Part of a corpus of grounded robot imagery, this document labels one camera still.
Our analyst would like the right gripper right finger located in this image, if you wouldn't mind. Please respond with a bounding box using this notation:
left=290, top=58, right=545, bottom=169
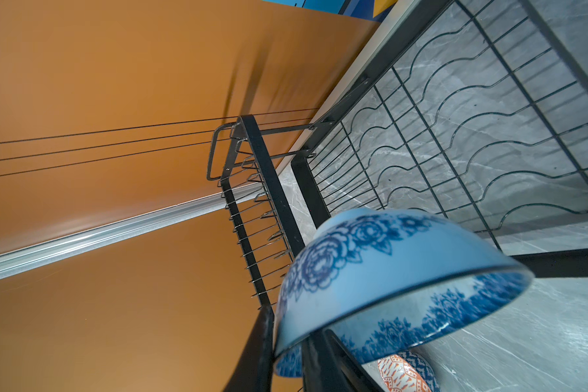
left=302, top=329, right=383, bottom=392

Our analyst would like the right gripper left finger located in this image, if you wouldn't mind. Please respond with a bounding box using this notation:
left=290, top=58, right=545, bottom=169
left=224, top=305, right=274, bottom=392

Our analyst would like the red orange patterned bowl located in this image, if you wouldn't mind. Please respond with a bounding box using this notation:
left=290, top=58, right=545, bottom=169
left=377, top=351, right=440, bottom=392

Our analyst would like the blue floral bowl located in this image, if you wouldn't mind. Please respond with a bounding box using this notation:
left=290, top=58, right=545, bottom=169
left=274, top=207, right=534, bottom=377

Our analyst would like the black wire dish rack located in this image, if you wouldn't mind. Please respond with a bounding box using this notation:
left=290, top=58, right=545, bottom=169
left=207, top=1, right=588, bottom=305

